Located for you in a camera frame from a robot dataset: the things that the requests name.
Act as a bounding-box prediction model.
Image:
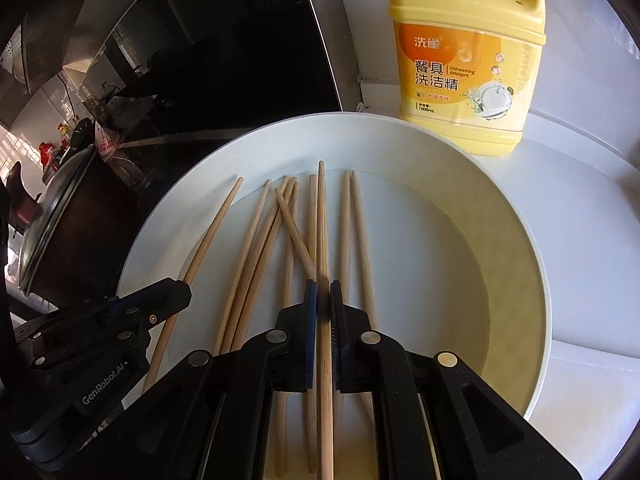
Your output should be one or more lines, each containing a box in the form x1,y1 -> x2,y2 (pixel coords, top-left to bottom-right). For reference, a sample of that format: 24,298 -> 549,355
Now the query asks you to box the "stainless range hood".
0,0 -> 168,97

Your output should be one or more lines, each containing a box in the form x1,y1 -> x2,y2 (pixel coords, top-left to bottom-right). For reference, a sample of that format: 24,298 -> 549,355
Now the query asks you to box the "yellow dish detergent bottle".
384,0 -> 546,159

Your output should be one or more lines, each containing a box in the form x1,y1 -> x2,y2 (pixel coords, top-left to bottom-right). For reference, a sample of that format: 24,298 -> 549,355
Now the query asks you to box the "bundle of wooden chopsticks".
141,170 -> 379,479

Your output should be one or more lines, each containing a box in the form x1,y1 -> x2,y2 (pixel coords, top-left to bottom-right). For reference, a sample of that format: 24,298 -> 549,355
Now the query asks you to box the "wooden chopstick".
316,160 -> 335,480

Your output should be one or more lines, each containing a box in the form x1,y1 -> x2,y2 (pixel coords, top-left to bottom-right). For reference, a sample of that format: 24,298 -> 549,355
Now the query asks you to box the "white round plastic basin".
115,111 -> 554,428

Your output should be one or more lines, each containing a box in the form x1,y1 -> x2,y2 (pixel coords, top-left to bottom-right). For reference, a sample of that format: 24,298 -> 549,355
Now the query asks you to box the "glass pot lid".
17,145 -> 99,292

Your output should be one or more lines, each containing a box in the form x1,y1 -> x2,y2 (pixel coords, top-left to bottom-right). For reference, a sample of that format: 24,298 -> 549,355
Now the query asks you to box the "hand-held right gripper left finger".
55,279 -> 319,480

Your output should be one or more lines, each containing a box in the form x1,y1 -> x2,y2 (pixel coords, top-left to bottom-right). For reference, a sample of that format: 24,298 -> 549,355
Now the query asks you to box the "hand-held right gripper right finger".
329,280 -> 584,480

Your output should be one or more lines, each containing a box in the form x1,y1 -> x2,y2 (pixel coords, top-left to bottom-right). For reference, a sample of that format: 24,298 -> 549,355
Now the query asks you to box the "dark cooking pot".
4,145 -> 147,307

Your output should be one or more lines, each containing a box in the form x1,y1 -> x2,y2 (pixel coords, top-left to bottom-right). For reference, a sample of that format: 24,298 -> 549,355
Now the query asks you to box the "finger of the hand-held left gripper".
82,278 -> 194,330
14,305 -> 153,367

